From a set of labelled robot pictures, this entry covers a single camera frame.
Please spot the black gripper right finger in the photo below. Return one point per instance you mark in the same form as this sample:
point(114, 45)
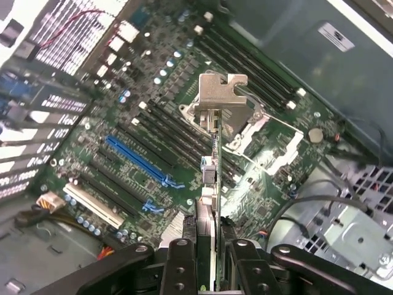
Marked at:
point(245, 270)

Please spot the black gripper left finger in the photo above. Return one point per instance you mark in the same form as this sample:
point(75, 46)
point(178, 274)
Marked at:
point(181, 270)

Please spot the black expansion slot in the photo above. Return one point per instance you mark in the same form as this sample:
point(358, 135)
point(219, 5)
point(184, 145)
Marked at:
point(119, 185)

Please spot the white expansion slot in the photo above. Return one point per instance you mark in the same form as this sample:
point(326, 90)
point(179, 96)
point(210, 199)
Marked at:
point(92, 206)

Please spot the blue expansion slot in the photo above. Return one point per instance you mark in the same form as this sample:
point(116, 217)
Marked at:
point(138, 159)

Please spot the black RAM slot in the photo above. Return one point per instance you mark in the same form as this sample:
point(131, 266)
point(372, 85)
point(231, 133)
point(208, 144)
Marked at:
point(258, 55)
point(250, 60)
point(244, 66)
point(238, 73)

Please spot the metal drive cage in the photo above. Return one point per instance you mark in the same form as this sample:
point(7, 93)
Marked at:
point(353, 238)

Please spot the green motherboard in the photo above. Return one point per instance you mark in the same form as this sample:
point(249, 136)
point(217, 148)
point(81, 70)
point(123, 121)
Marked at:
point(135, 167)

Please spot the metal socket cover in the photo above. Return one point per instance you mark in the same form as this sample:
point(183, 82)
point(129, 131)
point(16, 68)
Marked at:
point(285, 153)

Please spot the coin cell battery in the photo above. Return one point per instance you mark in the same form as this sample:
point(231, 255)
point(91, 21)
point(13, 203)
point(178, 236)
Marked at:
point(315, 135)

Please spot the CPU socket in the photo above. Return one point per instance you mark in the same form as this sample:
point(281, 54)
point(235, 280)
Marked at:
point(261, 118)

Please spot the white header connector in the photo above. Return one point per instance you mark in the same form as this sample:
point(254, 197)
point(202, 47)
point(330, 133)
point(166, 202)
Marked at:
point(129, 31)
point(116, 44)

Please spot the black open PC case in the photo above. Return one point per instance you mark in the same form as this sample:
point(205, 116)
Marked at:
point(291, 40)

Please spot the white case sticker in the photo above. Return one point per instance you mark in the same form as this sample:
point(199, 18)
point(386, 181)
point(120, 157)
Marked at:
point(336, 37)

